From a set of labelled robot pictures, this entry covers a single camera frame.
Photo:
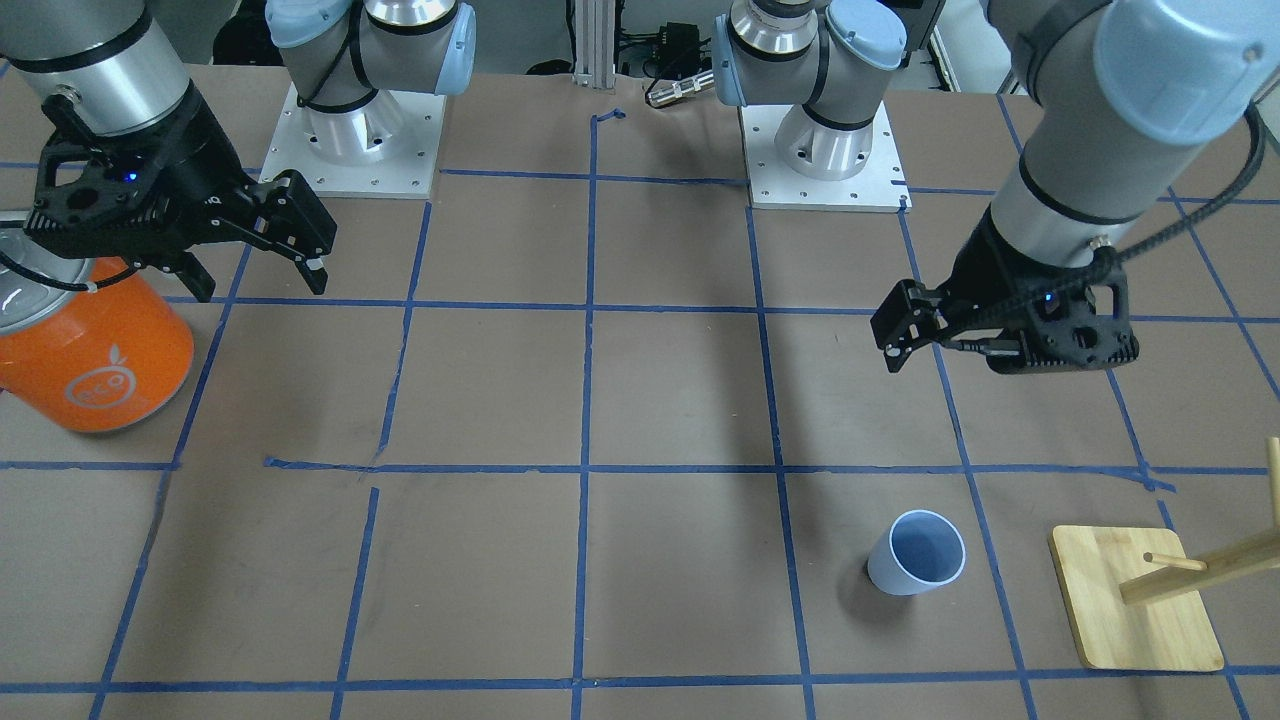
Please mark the black gripper other arm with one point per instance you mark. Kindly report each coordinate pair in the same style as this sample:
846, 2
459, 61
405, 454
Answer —
196, 148

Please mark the light blue plastic cup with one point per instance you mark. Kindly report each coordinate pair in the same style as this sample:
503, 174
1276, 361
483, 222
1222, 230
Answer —
920, 552

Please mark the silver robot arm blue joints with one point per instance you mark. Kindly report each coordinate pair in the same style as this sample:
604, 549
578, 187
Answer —
1131, 91

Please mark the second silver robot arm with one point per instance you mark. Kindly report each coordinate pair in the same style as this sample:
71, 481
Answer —
122, 73

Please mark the wooden cup rack stand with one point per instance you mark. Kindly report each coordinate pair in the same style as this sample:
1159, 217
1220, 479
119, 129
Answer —
1133, 595

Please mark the black gripper view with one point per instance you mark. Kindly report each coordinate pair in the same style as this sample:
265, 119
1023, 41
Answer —
982, 268

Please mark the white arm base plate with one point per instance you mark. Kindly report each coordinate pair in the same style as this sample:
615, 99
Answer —
795, 163

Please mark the orange tin can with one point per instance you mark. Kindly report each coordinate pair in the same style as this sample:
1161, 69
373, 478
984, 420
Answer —
88, 356

